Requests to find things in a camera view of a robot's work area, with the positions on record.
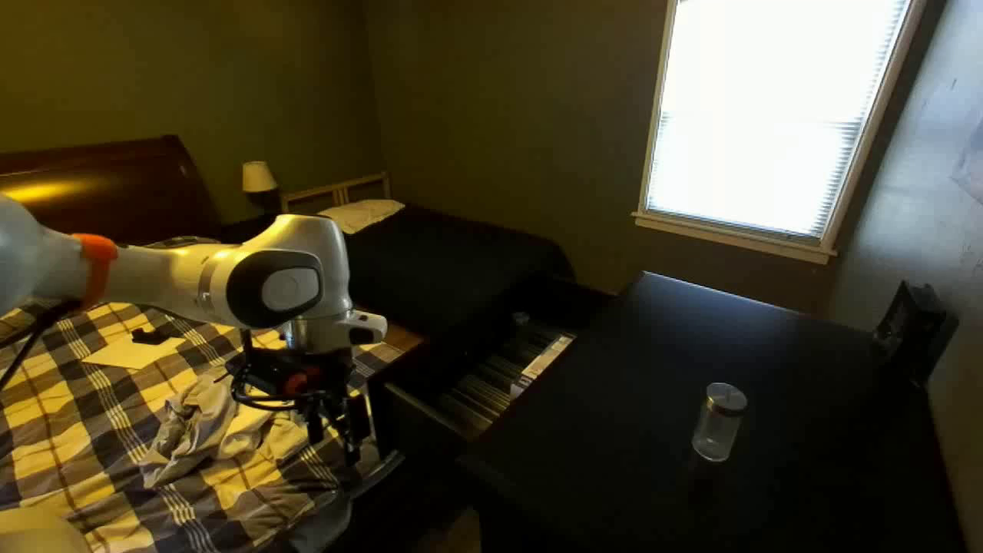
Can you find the black dresser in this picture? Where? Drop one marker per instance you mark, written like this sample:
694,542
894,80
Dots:
634,430

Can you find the white pillow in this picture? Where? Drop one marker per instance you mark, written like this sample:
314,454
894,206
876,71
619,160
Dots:
364,214

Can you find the glass jar silver lid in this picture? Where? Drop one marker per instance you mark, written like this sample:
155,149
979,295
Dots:
718,430

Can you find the plaid bed blanket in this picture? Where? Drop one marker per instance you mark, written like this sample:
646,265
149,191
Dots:
80,430

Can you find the bed with dark cover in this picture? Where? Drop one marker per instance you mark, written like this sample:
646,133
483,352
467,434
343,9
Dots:
450,265

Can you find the dark wooden headboard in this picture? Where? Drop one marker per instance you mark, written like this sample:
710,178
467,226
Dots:
125,188

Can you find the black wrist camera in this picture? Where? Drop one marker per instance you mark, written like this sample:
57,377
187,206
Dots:
275,370

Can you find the grey cloth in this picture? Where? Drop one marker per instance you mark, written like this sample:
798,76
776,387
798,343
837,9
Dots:
202,418

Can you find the bright window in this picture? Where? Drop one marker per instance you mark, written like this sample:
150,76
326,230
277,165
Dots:
770,110

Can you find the white bed rail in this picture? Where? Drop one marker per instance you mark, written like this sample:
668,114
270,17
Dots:
296,193

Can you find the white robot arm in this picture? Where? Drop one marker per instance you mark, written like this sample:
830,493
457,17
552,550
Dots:
186,277

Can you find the black upright case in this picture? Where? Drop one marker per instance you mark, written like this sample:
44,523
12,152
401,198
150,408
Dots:
911,326

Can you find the small table lamp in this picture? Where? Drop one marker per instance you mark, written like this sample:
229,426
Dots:
258,176

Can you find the striped drawer liner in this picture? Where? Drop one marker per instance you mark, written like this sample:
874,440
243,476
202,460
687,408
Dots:
493,386

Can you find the white paper sheet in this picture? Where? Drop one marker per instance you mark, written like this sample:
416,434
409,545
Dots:
126,353

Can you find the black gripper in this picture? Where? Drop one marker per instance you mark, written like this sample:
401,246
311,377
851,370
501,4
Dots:
326,381

